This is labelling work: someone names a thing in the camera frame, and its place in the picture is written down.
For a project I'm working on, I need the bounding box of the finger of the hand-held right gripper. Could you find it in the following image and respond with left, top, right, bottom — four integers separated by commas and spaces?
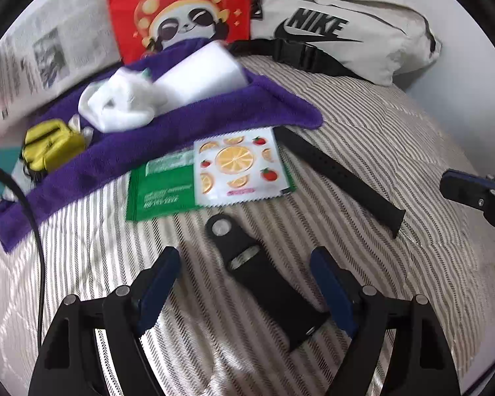
439, 169, 495, 209

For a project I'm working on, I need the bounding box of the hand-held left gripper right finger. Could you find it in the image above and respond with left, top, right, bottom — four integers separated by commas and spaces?
309, 246, 463, 396

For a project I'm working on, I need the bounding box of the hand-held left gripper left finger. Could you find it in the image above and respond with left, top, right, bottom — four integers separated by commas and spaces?
28, 246, 182, 396

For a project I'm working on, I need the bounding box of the black watch strap with buckle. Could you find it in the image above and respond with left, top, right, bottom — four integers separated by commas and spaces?
205, 214, 331, 353

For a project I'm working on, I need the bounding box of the yellow zip pouch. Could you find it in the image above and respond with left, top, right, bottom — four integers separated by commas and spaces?
20, 119, 87, 174

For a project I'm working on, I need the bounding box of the white sock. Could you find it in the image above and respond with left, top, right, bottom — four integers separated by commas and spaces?
78, 66, 170, 133

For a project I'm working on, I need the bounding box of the white roll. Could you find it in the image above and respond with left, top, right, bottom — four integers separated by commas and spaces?
152, 41, 248, 104

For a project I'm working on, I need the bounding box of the striped bed sheet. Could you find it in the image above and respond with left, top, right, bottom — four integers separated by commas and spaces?
0, 51, 495, 396

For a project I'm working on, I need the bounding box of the green flat packet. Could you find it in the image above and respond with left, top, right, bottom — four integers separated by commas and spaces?
125, 148, 296, 221

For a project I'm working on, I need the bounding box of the white fruit print packet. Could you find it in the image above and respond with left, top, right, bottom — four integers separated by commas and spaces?
193, 127, 293, 208

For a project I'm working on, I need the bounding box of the beige waist bag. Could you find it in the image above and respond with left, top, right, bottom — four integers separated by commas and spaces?
227, 0, 443, 87

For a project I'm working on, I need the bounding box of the purple towel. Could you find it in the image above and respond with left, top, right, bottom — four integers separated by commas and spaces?
0, 38, 324, 253

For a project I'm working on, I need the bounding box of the newspaper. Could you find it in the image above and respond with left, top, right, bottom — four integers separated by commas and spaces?
0, 0, 122, 135

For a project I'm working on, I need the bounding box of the red paper bag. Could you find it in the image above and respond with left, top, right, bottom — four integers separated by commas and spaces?
102, 0, 254, 66

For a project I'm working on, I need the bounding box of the black watch strap with holes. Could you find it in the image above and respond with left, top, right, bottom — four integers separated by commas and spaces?
272, 126, 407, 239

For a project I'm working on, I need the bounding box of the thick black cable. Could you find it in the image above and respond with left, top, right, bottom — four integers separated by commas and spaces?
0, 162, 46, 349

